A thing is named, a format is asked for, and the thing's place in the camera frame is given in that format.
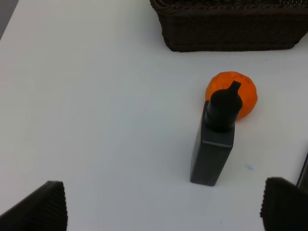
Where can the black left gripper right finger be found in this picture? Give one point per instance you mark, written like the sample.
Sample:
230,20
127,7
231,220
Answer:
284,206

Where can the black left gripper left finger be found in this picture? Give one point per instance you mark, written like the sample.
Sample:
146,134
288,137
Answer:
43,210

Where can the dark brown wicker basket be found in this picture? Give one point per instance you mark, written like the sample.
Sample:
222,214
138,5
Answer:
231,25

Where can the orange tangerine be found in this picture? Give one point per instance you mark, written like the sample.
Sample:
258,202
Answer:
247,90

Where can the dark green pump bottle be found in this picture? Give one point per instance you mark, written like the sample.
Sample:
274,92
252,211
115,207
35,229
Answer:
215,135

